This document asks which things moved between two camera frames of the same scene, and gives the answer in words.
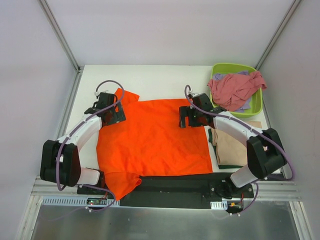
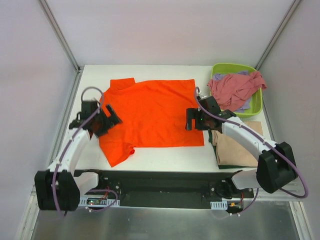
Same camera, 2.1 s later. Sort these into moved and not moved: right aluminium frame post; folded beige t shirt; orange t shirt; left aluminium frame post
Moved: orange t shirt
Not moved: right aluminium frame post; folded beige t shirt; left aluminium frame post
